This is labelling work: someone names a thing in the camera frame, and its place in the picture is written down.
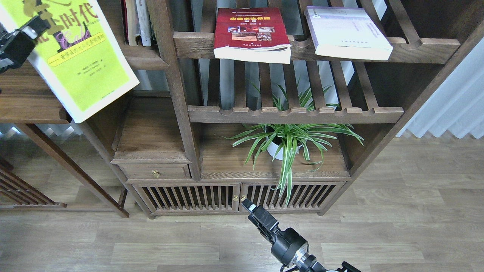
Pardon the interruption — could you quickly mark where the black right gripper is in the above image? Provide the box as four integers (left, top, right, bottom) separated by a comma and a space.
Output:
242, 198, 309, 267

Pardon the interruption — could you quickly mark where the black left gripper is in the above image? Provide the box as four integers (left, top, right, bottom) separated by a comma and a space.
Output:
0, 15, 50, 73

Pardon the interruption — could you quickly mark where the yellow green cover book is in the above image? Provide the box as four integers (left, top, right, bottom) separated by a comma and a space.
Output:
1, 0, 139, 123

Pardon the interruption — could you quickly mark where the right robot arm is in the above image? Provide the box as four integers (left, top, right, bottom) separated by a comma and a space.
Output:
242, 198, 328, 272

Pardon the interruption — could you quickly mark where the green spider plant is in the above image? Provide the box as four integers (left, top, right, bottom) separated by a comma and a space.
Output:
226, 79, 364, 206

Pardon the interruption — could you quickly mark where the dark red upright book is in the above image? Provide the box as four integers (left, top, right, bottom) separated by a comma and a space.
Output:
120, 0, 129, 45

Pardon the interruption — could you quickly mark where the dark wooden bookshelf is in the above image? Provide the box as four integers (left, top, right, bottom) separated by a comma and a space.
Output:
0, 0, 484, 220

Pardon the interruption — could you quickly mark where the brass drawer knob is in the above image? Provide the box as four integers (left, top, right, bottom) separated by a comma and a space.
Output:
152, 169, 161, 178

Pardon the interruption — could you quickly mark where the beige upright book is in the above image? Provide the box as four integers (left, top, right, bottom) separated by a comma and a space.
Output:
126, 0, 140, 46

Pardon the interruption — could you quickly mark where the white upright book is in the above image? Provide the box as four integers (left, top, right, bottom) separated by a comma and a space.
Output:
135, 0, 152, 47

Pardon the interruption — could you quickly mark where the wooden slatted rack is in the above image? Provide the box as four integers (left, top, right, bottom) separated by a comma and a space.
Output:
0, 158, 67, 209

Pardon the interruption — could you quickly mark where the red cover book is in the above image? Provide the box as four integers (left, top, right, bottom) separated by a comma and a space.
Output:
213, 7, 292, 64

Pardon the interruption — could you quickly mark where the white lavender book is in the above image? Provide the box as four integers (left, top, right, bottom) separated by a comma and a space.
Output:
305, 6, 393, 61

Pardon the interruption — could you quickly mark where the white curtain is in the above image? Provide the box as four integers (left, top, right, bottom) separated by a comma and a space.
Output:
397, 39, 484, 138

